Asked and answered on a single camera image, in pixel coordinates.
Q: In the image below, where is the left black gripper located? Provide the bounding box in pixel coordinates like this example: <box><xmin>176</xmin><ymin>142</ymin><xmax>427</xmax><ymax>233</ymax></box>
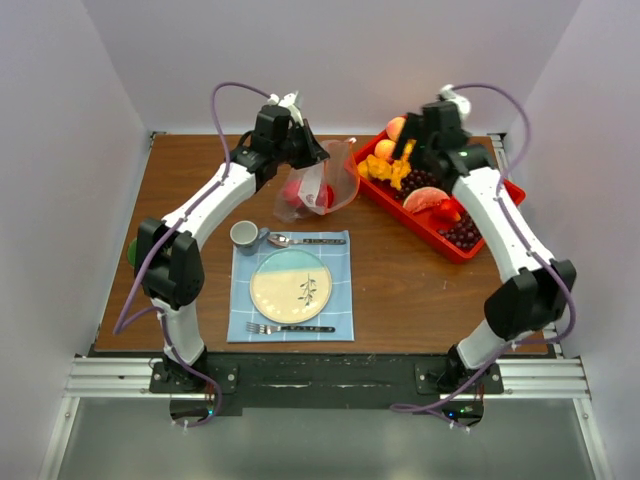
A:
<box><xmin>274</xmin><ymin>119</ymin><xmax>330</xmax><ymax>171</ymax></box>

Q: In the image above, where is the clear zip top bag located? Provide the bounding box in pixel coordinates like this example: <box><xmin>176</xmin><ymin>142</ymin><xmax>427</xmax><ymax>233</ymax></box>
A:
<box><xmin>273</xmin><ymin>137</ymin><xmax>361</xmax><ymax>223</ymax></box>

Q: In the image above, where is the red apple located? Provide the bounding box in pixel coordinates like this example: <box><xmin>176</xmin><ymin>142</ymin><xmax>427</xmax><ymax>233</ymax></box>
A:
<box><xmin>281</xmin><ymin>180</ymin><xmax>315</xmax><ymax>209</ymax></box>
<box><xmin>316</xmin><ymin>184</ymin><xmax>335</xmax><ymax>210</ymax></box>

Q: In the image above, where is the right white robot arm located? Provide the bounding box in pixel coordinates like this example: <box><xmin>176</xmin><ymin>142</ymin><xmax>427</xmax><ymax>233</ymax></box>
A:
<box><xmin>394</xmin><ymin>100</ymin><xmax>576</xmax><ymax>393</ymax></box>

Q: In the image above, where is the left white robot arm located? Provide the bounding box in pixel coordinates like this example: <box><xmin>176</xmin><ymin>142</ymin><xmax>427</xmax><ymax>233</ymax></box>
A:
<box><xmin>135</xmin><ymin>99</ymin><xmax>328</xmax><ymax>392</ymax></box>

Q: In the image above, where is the upper purple grape bunch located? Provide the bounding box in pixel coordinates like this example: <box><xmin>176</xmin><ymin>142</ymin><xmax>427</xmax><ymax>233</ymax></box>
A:
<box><xmin>395</xmin><ymin>169</ymin><xmax>441</xmax><ymax>200</ymax></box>

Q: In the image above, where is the purple grape bunch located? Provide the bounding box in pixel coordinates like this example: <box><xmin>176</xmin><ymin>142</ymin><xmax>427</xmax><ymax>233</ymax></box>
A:
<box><xmin>439</xmin><ymin>213</ymin><xmax>482</xmax><ymax>251</ymax></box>
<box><xmin>395</xmin><ymin>169</ymin><xmax>441</xmax><ymax>200</ymax></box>

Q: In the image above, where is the watermelon slice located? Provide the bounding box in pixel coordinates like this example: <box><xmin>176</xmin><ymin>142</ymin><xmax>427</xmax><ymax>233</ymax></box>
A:
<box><xmin>403</xmin><ymin>187</ymin><xmax>450</xmax><ymax>213</ymax></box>

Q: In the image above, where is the strawberry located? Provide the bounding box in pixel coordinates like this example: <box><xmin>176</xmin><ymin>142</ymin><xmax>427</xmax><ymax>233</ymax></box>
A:
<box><xmin>432</xmin><ymin>200</ymin><xmax>461</xmax><ymax>223</ymax></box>

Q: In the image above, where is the red plastic fruit tray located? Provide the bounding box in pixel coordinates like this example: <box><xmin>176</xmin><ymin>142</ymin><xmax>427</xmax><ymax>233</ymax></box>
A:
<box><xmin>354</xmin><ymin>129</ymin><xmax>526</xmax><ymax>264</ymax></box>

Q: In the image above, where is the metal spoon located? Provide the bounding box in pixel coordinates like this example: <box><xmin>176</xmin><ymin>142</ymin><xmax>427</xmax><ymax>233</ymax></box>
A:
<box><xmin>267</xmin><ymin>233</ymin><xmax>347</xmax><ymax>248</ymax></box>

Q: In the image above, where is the small grey cup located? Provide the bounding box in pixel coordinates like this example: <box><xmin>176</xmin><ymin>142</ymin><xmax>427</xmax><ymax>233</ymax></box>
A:
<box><xmin>229</xmin><ymin>220</ymin><xmax>271</xmax><ymax>256</ymax></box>

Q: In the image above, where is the lower purple grape bunch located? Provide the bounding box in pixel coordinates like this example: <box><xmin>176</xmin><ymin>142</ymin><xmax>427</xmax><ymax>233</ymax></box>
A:
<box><xmin>439</xmin><ymin>213</ymin><xmax>482</xmax><ymax>251</ymax></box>

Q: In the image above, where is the cream and teal plate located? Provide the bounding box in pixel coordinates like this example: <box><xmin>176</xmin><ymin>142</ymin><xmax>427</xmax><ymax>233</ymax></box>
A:
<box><xmin>249</xmin><ymin>249</ymin><xmax>333</xmax><ymax>325</ymax></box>

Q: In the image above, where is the blue checked placemat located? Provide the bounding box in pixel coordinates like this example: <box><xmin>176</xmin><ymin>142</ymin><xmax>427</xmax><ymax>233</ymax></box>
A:
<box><xmin>227</xmin><ymin>230</ymin><xmax>355</xmax><ymax>343</ymax></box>

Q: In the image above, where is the metal fork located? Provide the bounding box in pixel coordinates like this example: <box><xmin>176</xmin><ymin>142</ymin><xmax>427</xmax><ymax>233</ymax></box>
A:
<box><xmin>246</xmin><ymin>322</ymin><xmax>336</xmax><ymax>335</ymax></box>

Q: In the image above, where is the green floral mug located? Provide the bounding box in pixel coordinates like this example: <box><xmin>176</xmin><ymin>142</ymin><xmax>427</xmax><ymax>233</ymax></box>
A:
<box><xmin>126</xmin><ymin>238</ymin><xmax>137</xmax><ymax>267</ymax></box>

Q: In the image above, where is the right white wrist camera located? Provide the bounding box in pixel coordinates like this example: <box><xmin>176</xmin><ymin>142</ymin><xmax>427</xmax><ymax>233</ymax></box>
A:
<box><xmin>438</xmin><ymin>84</ymin><xmax>472</xmax><ymax>122</ymax></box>

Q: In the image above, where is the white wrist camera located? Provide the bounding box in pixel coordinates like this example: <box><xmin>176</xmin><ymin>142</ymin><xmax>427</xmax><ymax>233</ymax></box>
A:
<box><xmin>438</xmin><ymin>84</ymin><xmax>472</xmax><ymax>122</ymax></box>
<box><xmin>267</xmin><ymin>91</ymin><xmax>300</xmax><ymax>114</ymax></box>

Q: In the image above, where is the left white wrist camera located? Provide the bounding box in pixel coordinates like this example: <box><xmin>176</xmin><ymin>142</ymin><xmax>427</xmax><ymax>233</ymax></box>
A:
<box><xmin>267</xmin><ymin>91</ymin><xmax>300</xmax><ymax>114</ymax></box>

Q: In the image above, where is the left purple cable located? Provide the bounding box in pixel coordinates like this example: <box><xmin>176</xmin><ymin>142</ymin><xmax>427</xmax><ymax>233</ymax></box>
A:
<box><xmin>112</xmin><ymin>82</ymin><xmax>274</xmax><ymax>426</ymax></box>

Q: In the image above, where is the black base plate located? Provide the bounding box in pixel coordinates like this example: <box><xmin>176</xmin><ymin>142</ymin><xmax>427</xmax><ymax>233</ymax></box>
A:
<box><xmin>149</xmin><ymin>351</ymin><xmax>505</xmax><ymax>419</ymax></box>

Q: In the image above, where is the aluminium frame rail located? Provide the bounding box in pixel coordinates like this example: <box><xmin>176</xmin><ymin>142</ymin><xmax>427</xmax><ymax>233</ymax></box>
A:
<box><xmin>37</xmin><ymin>132</ymin><xmax>614</xmax><ymax>480</ymax></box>

